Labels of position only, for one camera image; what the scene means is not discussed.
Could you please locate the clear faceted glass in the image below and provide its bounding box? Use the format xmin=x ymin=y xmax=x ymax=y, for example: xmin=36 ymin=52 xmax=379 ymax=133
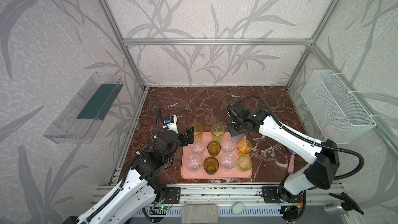
xmin=220 ymin=152 xmax=237 ymax=172
xmin=221 ymin=137 xmax=236 ymax=152
xmin=190 ymin=139 xmax=205 ymax=154
xmin=185 ymin=154 xmax=202 ymax=173

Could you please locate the yellow tall glass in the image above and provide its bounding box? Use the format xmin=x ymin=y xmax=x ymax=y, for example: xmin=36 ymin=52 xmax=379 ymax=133
xmin=191 ymin=122 xmax=204 ymax=140

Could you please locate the yellow short glass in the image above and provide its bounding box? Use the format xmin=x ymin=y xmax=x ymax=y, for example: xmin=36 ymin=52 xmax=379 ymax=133
xmin=236 ymin=139 xmax=253 ymax=155

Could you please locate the tall green glass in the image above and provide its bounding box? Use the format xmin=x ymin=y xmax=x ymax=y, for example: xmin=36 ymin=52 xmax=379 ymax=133
xmin=210 ymin=122 xmax=226 ymax=143

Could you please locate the amber dotted glass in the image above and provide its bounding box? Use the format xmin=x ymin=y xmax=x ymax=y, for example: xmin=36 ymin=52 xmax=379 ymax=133
xmin=207 ymin=141 xmax=221 ymax=157
xmin=203 ymin=157 xmax=219 ymax=175

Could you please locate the green short glass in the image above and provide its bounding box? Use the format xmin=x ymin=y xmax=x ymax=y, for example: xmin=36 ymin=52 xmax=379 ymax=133
xmin=237 ymin=156 xmax=252 ymax=172

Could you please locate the blue frosted plastic cup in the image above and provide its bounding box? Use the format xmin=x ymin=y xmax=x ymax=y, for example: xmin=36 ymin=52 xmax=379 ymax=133
xmin=232 ymin=133 xmax=245 ymax=144

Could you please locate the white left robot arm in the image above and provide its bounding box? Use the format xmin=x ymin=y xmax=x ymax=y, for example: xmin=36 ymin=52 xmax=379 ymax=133
xmin=65 ymin=127 xmax=194 ymax=224

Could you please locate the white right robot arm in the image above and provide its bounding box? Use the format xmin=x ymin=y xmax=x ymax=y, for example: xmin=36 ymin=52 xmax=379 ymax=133
xmin=227 ymin=102 xmax=364 ymax=202

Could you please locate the pink plastic tray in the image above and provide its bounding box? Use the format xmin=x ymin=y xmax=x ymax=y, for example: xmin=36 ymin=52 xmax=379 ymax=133
xmin=181 ymin=132 xmax=252 ymax=180

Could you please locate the grey foam block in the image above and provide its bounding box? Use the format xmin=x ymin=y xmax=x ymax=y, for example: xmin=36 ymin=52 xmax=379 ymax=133
xmin=181 ymin=204 xmax=218 ymax=224

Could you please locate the pale green oval pad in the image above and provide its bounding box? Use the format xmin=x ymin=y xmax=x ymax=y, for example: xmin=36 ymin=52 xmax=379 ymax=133
xmin=231 ymin=202 xmax=245 ymax=215

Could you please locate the white wire wall basket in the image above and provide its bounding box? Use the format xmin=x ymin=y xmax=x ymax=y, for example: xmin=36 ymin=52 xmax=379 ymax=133
xmin=301 ymin=69 xmax=376 ymax=144

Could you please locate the clear plastic wall bin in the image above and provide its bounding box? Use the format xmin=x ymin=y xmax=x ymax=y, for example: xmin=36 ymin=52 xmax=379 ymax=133
xmin=44 ymin=72 xmax=124 ymax=144

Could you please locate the black clamp handle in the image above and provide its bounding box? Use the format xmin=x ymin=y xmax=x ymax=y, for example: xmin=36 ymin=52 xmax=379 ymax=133
xmin=324 ymin=192 xmax=364 ymax=215

